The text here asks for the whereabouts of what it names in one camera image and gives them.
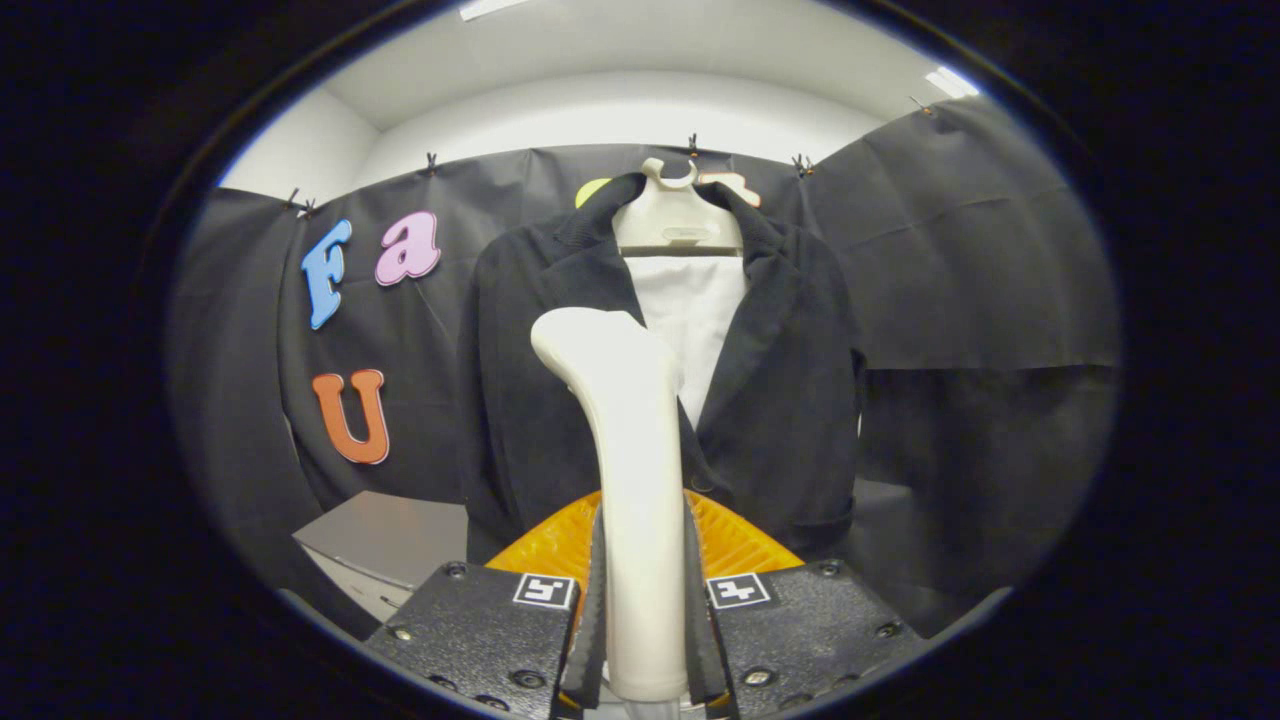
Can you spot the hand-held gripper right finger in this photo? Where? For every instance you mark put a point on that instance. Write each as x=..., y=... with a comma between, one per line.
x=700, y=640

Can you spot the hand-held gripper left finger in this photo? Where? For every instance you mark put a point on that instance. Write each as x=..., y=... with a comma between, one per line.
x=592, y=640

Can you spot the black button jacket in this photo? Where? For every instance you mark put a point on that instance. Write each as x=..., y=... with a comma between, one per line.
x=780, y=420

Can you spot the white shirt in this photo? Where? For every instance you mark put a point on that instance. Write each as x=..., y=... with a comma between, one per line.
x=690, y=320

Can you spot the grey drawer cabinet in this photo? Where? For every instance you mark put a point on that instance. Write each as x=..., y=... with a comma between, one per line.
x=390, y=535

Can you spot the cream plastic hanger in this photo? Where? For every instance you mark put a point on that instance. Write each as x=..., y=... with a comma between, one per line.
x=675, y=220

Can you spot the black backdrop cloth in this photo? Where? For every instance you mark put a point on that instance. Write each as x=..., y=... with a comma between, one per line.
x=980, y=300

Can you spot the square ceiling light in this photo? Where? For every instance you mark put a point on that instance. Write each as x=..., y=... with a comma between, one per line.
x=950, y=82

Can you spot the long ceiling light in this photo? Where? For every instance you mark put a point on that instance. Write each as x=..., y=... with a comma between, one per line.
x=490, y=8

